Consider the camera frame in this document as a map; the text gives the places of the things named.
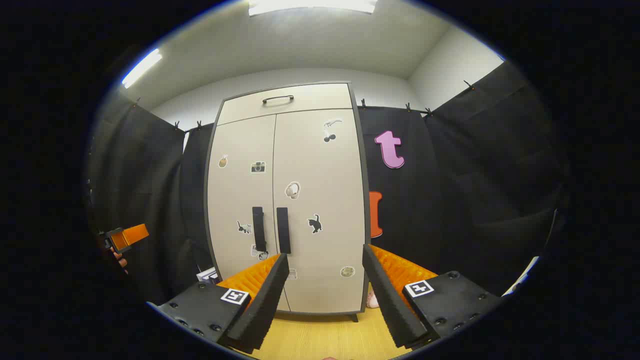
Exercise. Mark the wide ceiling light panel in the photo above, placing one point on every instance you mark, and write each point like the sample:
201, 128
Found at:
310, 5

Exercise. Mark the pale pink plush item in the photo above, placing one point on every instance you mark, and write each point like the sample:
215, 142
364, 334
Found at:
373, 300

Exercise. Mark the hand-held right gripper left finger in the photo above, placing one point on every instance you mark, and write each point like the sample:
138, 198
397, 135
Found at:
265, 300

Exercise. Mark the white and blue box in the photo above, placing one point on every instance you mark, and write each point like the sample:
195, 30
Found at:
209, 275

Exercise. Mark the narrow ceiling light strip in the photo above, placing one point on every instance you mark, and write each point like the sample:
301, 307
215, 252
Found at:
141, 68

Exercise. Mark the beige headphone-sticker cabinet door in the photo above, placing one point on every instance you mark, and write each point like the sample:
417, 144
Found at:
330, 175

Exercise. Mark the beige camera-sticker cabinet door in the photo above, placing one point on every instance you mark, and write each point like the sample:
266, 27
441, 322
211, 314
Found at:
235, 195

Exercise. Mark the black backdrop cloth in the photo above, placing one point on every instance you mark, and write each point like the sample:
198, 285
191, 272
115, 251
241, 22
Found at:
460, 200

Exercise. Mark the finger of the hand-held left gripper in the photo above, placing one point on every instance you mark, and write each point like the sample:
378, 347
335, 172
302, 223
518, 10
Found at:
132, 235

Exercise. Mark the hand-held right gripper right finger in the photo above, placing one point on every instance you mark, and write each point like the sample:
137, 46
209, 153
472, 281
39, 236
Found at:
390, 300

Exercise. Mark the grey-framed double-door shoe cabinet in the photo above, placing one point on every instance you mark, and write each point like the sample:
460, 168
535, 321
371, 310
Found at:
240, 112

